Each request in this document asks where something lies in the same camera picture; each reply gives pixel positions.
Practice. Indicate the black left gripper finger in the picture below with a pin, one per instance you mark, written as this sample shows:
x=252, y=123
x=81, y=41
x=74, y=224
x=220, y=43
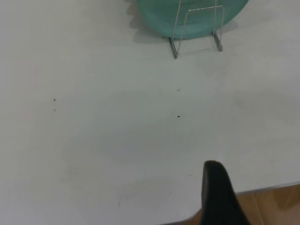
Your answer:
x=218, y=199

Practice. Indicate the green plate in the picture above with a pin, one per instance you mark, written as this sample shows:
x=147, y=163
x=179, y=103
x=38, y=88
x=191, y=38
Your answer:
x=159, y=14

